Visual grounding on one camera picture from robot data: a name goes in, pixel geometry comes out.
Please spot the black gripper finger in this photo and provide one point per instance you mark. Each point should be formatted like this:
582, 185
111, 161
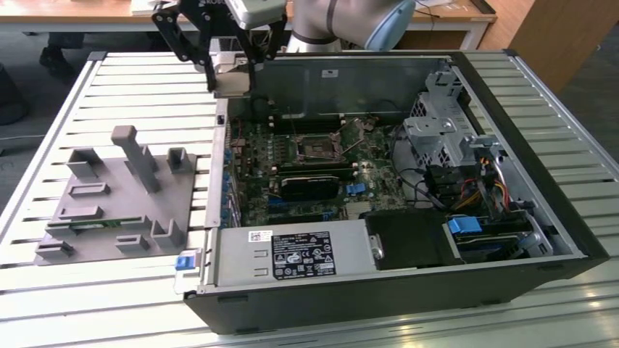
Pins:
185, 47
271, 43

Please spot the silver CPU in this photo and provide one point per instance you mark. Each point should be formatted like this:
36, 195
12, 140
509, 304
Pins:
232, 85

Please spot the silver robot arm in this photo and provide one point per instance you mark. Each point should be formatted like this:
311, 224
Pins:
328, 21

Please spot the black RAM slot bank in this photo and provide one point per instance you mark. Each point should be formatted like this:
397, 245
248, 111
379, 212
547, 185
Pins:
313, 171
304, 123

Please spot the CPU socket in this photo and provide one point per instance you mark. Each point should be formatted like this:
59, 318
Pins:
316, 150

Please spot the grey case release latch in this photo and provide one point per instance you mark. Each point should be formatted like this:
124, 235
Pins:
227, 63

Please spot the white book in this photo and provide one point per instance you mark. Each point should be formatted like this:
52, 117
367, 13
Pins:
143, 9

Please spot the green motherboard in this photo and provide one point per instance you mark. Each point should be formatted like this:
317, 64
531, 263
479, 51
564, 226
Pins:
372, 174

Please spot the silver drive cage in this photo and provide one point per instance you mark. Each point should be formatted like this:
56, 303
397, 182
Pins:
429, 145

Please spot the blue board connector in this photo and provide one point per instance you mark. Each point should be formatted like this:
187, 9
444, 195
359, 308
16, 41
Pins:
355, 190

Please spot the grey parts rack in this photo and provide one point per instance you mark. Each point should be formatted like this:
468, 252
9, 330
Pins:
125, 203

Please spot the silver chipset heatsink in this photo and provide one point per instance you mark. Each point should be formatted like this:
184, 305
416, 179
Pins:
357, 211

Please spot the green RAM stick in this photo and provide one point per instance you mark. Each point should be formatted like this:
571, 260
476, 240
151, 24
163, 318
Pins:
113, 223

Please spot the silver power supply unit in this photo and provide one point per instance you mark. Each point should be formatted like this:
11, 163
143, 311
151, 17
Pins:
232, 253

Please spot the wooden cabinet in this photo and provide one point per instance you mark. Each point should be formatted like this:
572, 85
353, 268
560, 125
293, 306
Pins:
556, 36

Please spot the blue case latch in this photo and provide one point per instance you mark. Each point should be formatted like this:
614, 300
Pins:
184, 264

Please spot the black fan shroud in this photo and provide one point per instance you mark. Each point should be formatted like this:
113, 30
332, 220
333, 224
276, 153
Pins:
411, 239

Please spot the blue disk carrier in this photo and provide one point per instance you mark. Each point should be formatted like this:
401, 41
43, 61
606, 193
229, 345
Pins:
464, 226

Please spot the black PC case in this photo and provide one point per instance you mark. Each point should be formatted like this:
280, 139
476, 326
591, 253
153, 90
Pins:
337, 308

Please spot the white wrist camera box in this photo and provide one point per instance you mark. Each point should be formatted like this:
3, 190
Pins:
256, 14

